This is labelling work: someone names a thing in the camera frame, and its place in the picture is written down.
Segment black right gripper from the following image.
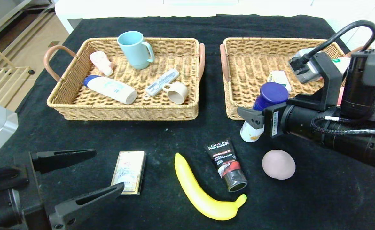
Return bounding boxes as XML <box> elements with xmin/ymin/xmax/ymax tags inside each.
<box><xmin>237</xmin><ymin>102</ymin><xmax>325</xmax><ymax>143</ymax></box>

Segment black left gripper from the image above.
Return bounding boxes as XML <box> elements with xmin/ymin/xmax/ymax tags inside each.
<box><xmin>0</xmin><ymin>149</ymin><xmax>125</xmax><ymax>230</ymax></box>

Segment white bottle dark blue cap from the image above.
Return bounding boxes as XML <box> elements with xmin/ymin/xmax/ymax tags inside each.
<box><xmin>240</xmin><ymin>82</ymin><xmax>289</xmax><ymax>143</ymax></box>

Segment small white drink carton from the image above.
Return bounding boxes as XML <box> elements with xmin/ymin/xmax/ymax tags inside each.
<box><xmin>267</xmin><ymin>70</ymin><xmax>292</xmax><ymax>93</ymax></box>

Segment pale pink egg-shaped ball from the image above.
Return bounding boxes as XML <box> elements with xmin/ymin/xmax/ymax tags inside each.
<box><xmin>262</xmin><ymin>149</ymin><xmax>296</xmax><ymax>180</ymax></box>

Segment black face wash tube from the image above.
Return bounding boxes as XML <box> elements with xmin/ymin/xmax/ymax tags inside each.
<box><xmin>204</xmin><ymin>138</ymin><xmax>248</xmax><ymax>193</ymax></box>

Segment gold playing card box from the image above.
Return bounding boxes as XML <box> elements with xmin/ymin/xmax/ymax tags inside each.
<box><xmin>111</xmin><ymin>151</ymin><xmax>147</xmax><ymax>196</ymax></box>

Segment small beige cup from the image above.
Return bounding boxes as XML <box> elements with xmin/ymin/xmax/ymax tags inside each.
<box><xmin>162</xmin><ymin>82</ymin><xmax>189</xmax><ymax>104</ymax></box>

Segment black table cloth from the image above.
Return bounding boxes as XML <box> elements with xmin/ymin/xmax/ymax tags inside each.
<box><xmin>0</xmin><ymin>14</ymin><xmax>375</xmax><ymax>230</ymax></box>

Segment yellow banana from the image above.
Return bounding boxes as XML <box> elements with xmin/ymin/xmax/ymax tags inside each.
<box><xmin>174</xmin><ymin>153</ymin><xmax>247</xmax><ymax>221</ymax></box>

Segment grey toothbrush travel case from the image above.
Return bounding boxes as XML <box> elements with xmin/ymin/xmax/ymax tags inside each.
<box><xmin>144</xmin><ymin>69</ymin><xmax>180</xmax><ymax>100</ymax></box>

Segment white lotion bottle blue cap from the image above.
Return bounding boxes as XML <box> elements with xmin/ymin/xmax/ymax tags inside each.
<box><xmin>83</xmin><ymin>75</ymin><xmax>138</xmax><ymax>105</ymax></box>

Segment white drink bottle green label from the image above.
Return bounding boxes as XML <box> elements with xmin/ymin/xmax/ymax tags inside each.
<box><xmin>332</xmin><ymin>57</ymin><xmax>351</xmax><ymax>75</ymax></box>

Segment beige metal rack with wheels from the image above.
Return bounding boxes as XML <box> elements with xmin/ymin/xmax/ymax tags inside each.
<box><xmin>0</xmin><ymin>36</ymin><xmax>36</xmax><ymax>104</ymax></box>

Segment small pink bottle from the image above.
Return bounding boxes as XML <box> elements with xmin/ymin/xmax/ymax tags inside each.
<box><xmin>89</xmin><ymin>51</ymin><xmax>114</xmax><ymax>77</ymax></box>

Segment light blue mug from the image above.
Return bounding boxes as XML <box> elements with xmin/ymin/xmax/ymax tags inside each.
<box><xmin>117</xmin><ymin>31</ymin><xmax>155</xmax><ymax>70</ymax></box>

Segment grey metal shelf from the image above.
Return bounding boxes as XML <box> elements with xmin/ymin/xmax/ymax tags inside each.
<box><xmin>0</xmin><ymin>0</ymin><xmax>57</xmax><ymax>48</ymax></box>

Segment woven wicker basket pink handles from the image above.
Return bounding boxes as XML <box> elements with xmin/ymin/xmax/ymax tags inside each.
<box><xmin>44</xmin><ymin>37</ymin><xmax>206</xmax><ymax>121</ymax></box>
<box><xmin>220</xmin><ymin>37</ymin><xmax>371</xmax><ymax>121</ymax></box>

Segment black left camera mount bracket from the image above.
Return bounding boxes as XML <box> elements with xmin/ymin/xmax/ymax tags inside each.
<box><xmin>0</xmin><ymin>166</ymin><xmax>29</xmax><ymax>195</ymax></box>

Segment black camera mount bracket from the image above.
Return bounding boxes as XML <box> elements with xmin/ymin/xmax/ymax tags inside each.
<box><xmin>0</xmin><ymin>166</ymin><xmax>29</xmax><ymax>195</ymax></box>
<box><xmin>286</xmin><ymin>52</ymin><xmax>343</xmax><ymax>112</ymax></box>

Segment black right camera mount bracket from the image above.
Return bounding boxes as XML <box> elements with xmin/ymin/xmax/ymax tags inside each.
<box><xmin>286</xmin><ymin>52</ymin><xmax>343</xmax><ymax>112</ymax></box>

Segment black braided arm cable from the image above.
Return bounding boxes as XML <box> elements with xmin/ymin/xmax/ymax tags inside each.
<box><xmin>311</xmin><ymin>116</ymin><xmax>375</xmax><ymax>141</ymax></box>

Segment black camera cable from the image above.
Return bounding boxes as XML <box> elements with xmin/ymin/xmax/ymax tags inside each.
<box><xmin>301</xmin><ymin>20</ymin><xmax>375</xmax><ymax>64</ymax></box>

